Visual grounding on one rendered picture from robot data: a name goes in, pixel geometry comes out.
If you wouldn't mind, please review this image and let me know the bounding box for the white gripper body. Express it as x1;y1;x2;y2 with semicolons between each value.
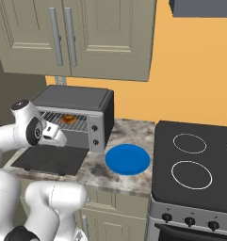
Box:
39;124;69;148

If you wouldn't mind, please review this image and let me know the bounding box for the dark toaster oven door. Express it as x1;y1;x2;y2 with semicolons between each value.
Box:
10;144;90;177

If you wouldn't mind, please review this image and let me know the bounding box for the brown bagel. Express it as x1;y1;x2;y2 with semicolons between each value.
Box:
59;114;77;125

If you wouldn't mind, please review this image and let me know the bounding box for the metal toaster oven rack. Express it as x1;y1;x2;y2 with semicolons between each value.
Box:
41;111;89;134

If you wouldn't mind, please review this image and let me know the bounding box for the grey toaster oven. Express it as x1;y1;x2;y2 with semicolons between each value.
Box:
31;84;115;153

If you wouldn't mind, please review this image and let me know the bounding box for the blue plate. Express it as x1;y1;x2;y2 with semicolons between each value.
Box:
105;143;152;176

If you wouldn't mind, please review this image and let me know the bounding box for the beige base cupboard door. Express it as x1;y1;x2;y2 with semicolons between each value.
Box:
74;206;148;241

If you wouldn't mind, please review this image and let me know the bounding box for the beige drawer front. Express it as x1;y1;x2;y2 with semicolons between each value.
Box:
83;185;150;219

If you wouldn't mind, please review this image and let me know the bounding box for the black stove knob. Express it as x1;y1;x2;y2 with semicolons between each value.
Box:
161;213;173;223
207;220;220;232
184;217;196;228

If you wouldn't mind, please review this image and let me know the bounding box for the black hob stove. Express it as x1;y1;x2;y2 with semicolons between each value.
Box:
145;120;227;241

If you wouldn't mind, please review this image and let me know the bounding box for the grey range hood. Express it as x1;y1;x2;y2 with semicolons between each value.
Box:
169;0;227;19

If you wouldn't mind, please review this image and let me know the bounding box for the grey base cupboard handle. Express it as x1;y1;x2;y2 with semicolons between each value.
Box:
81;215;89;241

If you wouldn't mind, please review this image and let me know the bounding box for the beige wall cupboard door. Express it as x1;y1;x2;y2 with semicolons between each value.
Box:
61;0;157;83
0;0;72;77

